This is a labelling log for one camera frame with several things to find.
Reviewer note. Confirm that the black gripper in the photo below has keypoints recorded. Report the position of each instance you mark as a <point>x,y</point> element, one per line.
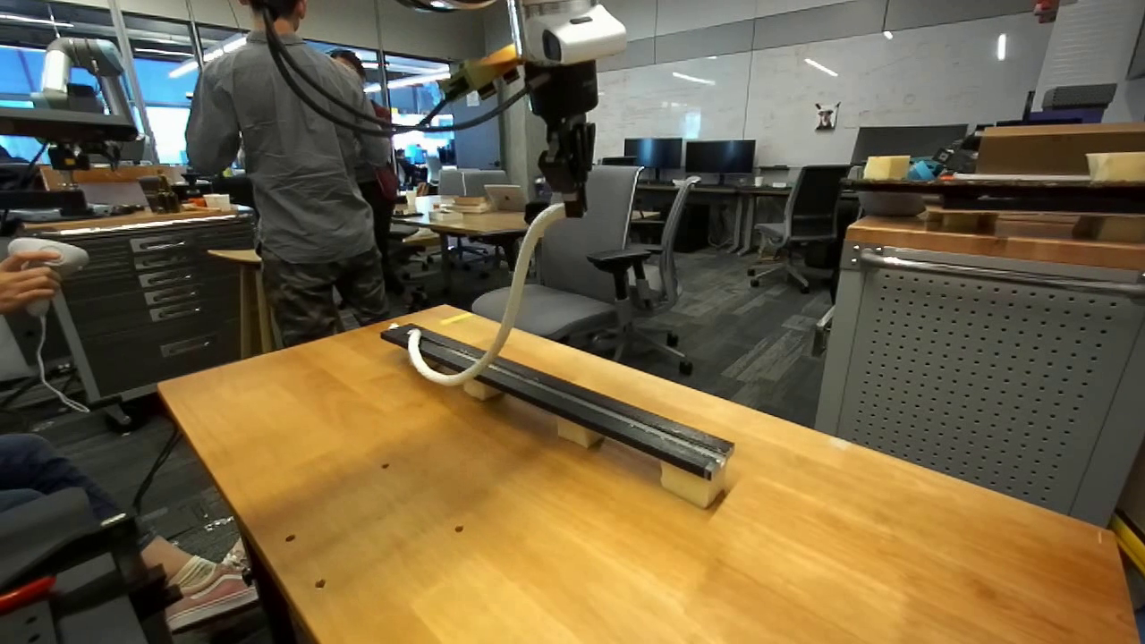
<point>564,93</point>

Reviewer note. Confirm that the black grooved rail wooden blocks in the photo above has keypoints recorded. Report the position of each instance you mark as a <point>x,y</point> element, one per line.
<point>593,413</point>

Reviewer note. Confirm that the white handheld controller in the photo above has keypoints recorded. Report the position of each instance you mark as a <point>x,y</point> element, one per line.
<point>56,253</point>

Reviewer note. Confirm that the operator hand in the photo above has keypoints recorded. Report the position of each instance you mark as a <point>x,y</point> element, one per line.
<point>22,286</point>

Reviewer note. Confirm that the grey office chair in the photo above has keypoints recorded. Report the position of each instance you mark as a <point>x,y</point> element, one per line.
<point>593,238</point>

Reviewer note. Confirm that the black computer monitor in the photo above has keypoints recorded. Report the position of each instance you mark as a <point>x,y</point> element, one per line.
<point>721,155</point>
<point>653,155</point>

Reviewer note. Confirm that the black office chair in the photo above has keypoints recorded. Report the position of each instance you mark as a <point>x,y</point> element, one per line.
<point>818,201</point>

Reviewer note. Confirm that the person in grey shirt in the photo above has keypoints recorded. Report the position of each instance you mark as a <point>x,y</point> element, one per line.
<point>287,167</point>

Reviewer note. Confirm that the yellow foam block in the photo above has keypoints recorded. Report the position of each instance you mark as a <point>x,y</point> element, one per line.
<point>885,168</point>

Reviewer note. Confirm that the wooden stool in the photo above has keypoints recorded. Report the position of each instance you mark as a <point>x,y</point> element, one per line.
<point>249,312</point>

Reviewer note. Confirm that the wooden workbench top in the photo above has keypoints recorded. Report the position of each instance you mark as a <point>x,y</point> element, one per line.
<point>1015,243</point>

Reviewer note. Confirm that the black drawer tool cabinet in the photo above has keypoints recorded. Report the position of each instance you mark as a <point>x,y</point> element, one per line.
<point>130,297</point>

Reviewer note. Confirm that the large wooden box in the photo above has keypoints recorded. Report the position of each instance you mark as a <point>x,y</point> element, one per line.
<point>1049,147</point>

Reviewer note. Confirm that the white sneaker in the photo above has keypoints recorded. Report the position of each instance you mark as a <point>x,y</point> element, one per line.
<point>217,585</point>

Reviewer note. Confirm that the seated person dark trousers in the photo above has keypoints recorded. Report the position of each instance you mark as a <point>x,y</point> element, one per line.
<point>35,465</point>

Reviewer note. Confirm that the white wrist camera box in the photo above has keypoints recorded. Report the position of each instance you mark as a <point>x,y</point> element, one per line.
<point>585,32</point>

